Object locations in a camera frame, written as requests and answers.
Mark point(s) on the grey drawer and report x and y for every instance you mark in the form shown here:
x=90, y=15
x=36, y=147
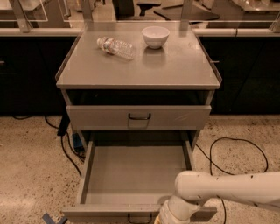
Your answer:
x=150, y=117
x=127, y=184

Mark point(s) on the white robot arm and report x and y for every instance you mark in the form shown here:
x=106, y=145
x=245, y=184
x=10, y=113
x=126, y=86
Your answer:
x=193, y=189

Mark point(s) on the grey metal drawer cabinet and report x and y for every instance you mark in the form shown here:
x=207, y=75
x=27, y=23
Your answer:
x=177, y=74

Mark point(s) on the grey top drawer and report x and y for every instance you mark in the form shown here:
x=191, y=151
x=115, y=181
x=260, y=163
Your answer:
x=150, y=117

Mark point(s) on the blue power box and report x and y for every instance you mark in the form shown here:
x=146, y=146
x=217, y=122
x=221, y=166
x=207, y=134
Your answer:
x=77, y=144

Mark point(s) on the clear plastic water bottle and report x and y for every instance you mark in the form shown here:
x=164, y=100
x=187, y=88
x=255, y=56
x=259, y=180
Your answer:
x=117, y=47

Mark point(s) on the black power adapter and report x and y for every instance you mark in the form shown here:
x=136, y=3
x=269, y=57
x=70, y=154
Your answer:
x=63, y=125

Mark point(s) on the white ceramic bowl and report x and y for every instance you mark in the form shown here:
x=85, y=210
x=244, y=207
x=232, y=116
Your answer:
x=155, y=36

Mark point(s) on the black office chair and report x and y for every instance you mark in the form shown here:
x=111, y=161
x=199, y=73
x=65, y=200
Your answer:
x=125, y=10

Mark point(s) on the blue tape floor mark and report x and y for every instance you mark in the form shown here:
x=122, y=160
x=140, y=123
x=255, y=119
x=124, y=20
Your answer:
x=49, y=220

